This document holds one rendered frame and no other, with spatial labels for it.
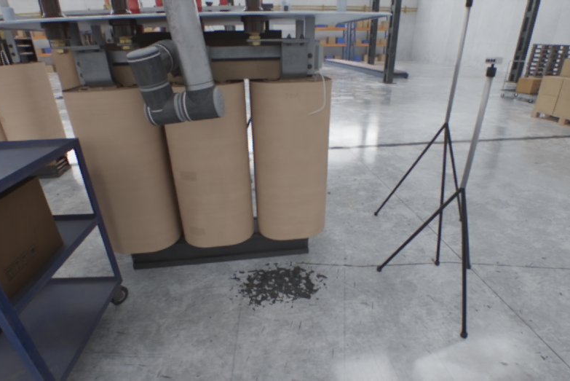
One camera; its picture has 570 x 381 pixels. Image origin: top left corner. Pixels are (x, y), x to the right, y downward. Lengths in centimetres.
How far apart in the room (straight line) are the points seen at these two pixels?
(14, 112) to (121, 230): 221
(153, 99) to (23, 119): 269
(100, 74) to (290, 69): 85
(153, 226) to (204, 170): 43
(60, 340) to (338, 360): 121
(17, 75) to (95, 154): 216
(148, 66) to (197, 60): 16
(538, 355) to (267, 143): 159
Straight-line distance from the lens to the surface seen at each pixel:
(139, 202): 173
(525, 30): 1411
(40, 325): 184
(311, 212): 174
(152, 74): 116
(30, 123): 379
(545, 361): 187
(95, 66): 162
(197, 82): 112
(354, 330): 164
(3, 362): 177
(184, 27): 111
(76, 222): 172
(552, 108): 712
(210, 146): 154
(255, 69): 161
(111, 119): 161
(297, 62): 153
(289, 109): 151
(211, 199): 165
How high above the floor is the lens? 125
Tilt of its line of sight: 26 degrees down
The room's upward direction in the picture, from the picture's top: 1 degrees counter-clockwise
